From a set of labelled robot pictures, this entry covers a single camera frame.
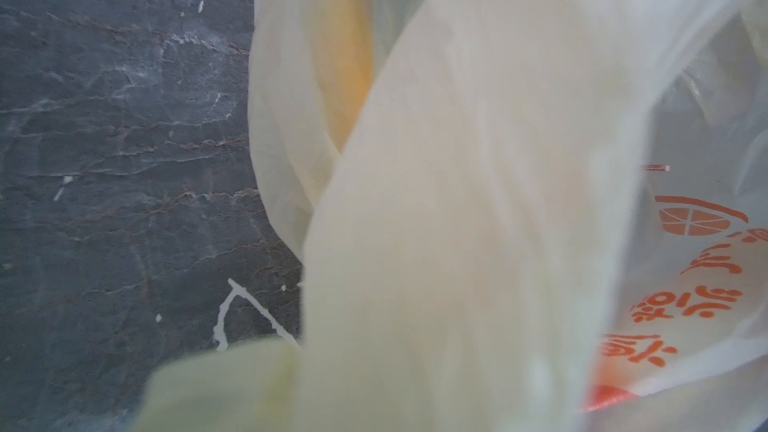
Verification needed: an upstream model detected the cream plastic bag fruit print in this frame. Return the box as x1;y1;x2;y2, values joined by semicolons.
135;0;742;431

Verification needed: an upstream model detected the yellow fake banana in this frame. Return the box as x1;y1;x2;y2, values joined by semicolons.
311;0;374;150

